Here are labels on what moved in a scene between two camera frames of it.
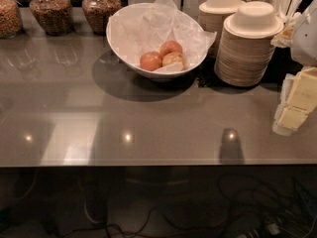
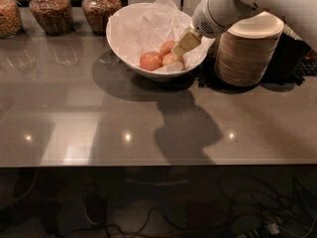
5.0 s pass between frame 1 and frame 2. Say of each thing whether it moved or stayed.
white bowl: stayed
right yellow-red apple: stayed
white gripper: moved
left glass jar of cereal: stayed
